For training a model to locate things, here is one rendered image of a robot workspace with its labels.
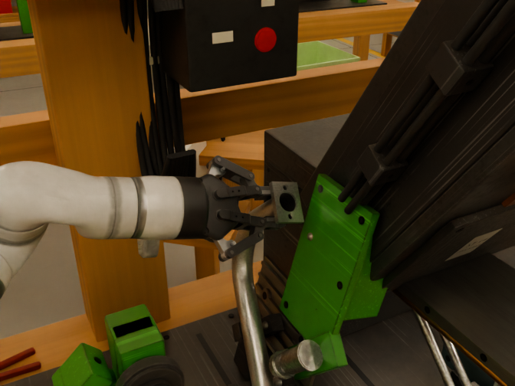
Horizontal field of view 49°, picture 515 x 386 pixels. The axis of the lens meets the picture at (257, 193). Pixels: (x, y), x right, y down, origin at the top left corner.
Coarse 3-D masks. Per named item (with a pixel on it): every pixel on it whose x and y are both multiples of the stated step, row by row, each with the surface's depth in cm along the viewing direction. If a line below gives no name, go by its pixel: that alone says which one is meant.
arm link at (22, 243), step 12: (0, 228) 55; (0, 240) 57; (12, 240) 57; (24, 240) 58; (36, 240) 60; (0, 252) 57; (12, 252) 58; (24, 252) 59; (0, 264) 52; (12, 264) 57; (0, 276) 52; (12, 276) 56; (0, 288) 52
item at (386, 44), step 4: (416, 0) 533; (420, 0) 530; (392, 32) 569; (396, 32) 564; (400, 32) 559; (384, 36) 588; (388, 36) 585; (396, 36) 571; (384, 40) 589; (388, 40) 587; (384, 44) 590; (388, 44) 589; (384, 48) 592; (388, 48) 591; (384, 52) 593; (388, 52) 594; (384, 56) 594
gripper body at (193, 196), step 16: (176, 176) 67; (208, 176) 70; (192, 192) 65; (208, 192) 69; (192, 208) 64; (208, 208) 66; (224, 208) 69; (192, 224) 65; (208, 224) 68; (224, 224) 69; (208, 240) 69
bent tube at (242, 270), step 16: (272, 192) 72; (288, 192) 73; (256, 208) 77; (272, 208) 73; (288, 208) 75; (240, 240) 80; (240, 256) 81; (240, 272) 81; (240, 288) 80; (240, 304) 80; (256, 304) 80; (240, 320) 80; (256, 320) 79; (256, 336) 78; (256, 352) 77; (256, 368) 76; (256, 384) 76; (272, 384) 76
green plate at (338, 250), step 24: (336, 192) 70; (312, 216) 74; (336, 216) 70; (360, 216) 66; (312, 240) 74; (336, 240) 69; (360, 240) 66; (312, 264) 74; (336, 264) 69; (360, 264) 67; (288, 288) 78; (312, 288) 74; (336, 288) 69; (360, 288) 71; (288, 312) 78; (312, 312) 74; (336, 312) 69; (360, 312) 73; (312, 336) 73
